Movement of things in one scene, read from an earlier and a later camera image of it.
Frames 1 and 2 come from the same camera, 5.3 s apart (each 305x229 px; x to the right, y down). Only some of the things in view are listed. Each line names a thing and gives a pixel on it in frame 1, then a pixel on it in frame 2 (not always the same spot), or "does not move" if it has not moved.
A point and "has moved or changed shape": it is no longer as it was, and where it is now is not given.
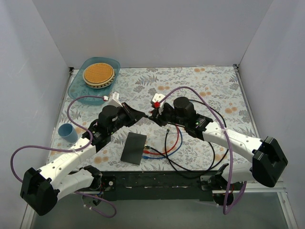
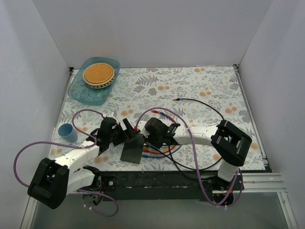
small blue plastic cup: [67, 132] does not move
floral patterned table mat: [214, 90] does not move
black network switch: [133, 148] does not move
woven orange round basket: [98, 75] does not move
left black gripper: [127, 112] to [122, 132]
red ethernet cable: [146, 151] has moved or changed shape
